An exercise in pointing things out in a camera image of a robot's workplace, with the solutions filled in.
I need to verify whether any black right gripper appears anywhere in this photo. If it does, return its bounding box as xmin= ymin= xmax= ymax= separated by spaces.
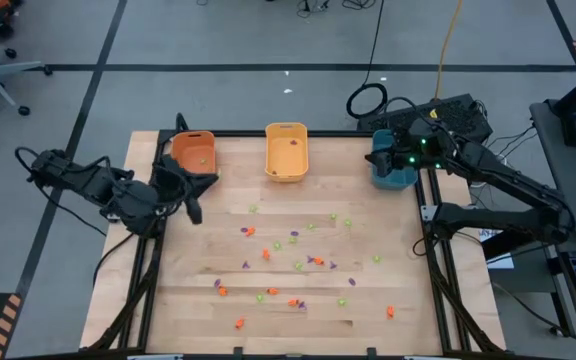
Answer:
xmin=365 ymin=117 xmax=452 ymax=174

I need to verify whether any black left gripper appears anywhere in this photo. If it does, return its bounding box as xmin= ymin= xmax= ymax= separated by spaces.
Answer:
xmin=151 ymin=154 xmax=219 ymax=226

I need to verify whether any teal plastic bin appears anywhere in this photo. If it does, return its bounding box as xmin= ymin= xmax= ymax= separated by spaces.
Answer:
xmin=370 ymin=128 xmax=419 ymax=191

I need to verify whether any orange plastic bin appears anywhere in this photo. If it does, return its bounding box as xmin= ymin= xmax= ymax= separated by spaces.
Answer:
xmin=170 ymin=130 xmax=218 ymax=175

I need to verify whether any yellow plastic bin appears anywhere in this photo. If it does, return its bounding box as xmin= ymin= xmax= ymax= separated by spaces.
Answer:
xmin=264 ymin=122 xmax=309 ymax=183

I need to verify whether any black computer case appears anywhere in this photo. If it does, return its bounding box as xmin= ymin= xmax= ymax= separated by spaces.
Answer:
xmin=356 ymin=93 xmax=494 ymax=161

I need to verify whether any black desk beam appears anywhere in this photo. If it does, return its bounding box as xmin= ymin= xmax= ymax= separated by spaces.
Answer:
xmin=481 ymin=229 xmax=572 ymax=262

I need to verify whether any white paper sheet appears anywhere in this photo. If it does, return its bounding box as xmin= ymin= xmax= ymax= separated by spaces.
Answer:
xmin=477 ymin=227 xmax=515 ymax=270

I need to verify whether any black coiled floor cable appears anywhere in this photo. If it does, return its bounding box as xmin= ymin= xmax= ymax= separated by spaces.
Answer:
xmin=345 ymin=0 xmax=389 ymax=120

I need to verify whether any yellow hanging cable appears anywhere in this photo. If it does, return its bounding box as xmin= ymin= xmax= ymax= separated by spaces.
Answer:
xmin=434 ymin=0 xmax=465 ymax=100

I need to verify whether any black arm base cable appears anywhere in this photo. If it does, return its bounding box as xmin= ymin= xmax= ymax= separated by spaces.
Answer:
xmin=91 ymin=230 xmax=142 ymax=289

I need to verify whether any black cable bundle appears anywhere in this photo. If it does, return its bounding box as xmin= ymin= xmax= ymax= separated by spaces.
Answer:
xmin=295 ymin=0 xmax=378 ymax=19

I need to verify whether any black floor power cable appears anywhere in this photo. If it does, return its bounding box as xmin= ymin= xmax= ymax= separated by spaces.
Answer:
xmin=490 ymin=280 xmax=576 ymax=354

